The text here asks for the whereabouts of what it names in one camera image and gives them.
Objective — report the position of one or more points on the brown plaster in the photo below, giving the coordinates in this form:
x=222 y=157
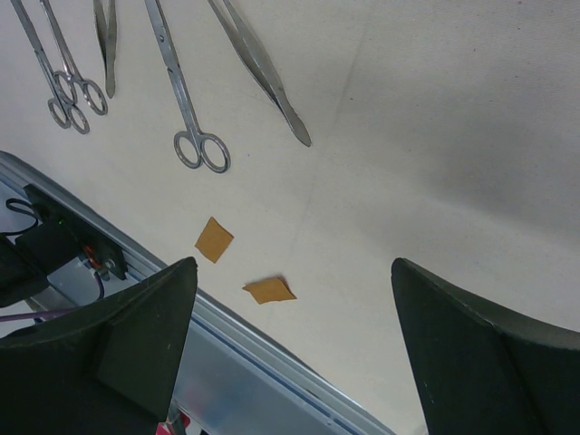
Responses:
x=270 y=289
x=213 y=241

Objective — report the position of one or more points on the steel scissors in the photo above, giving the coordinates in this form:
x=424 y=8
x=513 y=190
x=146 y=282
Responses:
x=189 y=144
x=65 y=113

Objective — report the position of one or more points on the steel scissors centre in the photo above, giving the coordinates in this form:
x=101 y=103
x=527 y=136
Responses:
x=189 y=144

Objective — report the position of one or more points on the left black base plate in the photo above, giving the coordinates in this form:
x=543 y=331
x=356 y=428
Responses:
x=55 y=237

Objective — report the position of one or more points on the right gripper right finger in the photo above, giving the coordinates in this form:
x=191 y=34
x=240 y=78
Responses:
x=481 y=368

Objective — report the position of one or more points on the steel scissors far left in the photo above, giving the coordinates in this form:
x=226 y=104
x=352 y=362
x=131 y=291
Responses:
x=65 y=113

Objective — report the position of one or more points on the steel tweezers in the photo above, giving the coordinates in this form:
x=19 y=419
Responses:
x=259 y=64
x=107 y=32

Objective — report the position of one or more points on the brown plaster right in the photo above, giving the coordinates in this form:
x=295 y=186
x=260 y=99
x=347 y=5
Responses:
x=270 y=289

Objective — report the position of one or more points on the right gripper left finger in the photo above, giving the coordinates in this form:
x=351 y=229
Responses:
x=107 y=368

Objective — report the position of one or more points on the beige cloth drape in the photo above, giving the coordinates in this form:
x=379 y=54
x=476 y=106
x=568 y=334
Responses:
x=446 y=132

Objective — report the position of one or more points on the steel tweezers middle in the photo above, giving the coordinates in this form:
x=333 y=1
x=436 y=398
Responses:
x=107 y=32

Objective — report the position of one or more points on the steel tweezers right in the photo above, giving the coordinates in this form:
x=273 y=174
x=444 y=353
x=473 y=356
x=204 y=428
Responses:
x=259 y=64

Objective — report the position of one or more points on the brown plaster left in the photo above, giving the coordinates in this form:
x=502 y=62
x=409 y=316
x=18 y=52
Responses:
x=213 y=241

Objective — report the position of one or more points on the aluminium frame rails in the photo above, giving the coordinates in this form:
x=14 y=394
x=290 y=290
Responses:
x=233 y=379

